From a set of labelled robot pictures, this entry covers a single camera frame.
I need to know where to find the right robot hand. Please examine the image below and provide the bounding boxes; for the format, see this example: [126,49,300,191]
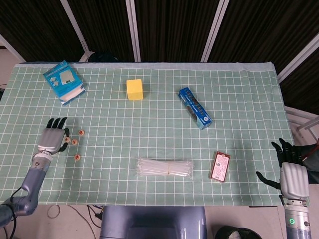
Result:
[256,138,310,200]

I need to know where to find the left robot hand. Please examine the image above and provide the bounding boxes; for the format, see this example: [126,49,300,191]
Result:
[36,117,70,154]

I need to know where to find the blue kitchen scale box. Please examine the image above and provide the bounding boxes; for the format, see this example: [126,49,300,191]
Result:
[42,59,87,106]

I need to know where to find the red playing card box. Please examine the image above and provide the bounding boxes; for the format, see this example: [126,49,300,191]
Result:
[208,151,231,184]

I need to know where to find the black waste bin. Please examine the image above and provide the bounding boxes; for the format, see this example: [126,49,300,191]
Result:
[214,225,262,239]

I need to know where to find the black office chair back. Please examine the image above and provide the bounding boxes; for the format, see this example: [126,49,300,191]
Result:
[88,51,120,62]

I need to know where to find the yellow sponge cube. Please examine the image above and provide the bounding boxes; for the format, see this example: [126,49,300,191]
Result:
[126,79,145,101]

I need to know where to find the green checked tablecloth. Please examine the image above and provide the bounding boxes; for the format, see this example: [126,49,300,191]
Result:
[0,61,295,208]

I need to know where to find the clear wrapped straw bundle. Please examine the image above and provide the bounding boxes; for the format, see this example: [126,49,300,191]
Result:
[136,157,194,179]

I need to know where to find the blue cookie box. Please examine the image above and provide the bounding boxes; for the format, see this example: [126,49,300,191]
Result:
[178,87,213,130]

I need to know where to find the blue grey robot torso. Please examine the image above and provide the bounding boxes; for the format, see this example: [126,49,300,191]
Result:
[99,206,208,239]

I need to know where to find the white metal rack frame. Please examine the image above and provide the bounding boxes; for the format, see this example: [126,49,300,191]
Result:
[285,106,319,140]

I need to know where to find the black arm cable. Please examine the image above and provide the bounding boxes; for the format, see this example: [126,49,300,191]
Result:
[0,186,25,239]

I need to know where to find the black floor cables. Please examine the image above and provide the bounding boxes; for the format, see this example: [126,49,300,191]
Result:
[86,205,105,227]

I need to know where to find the white partition frame post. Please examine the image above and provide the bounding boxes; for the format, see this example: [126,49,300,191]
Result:
[125,0,142,62]
[0,33,26,62]
[277,32,319,84]
[59,0,95,62]
[200,0,230,63]

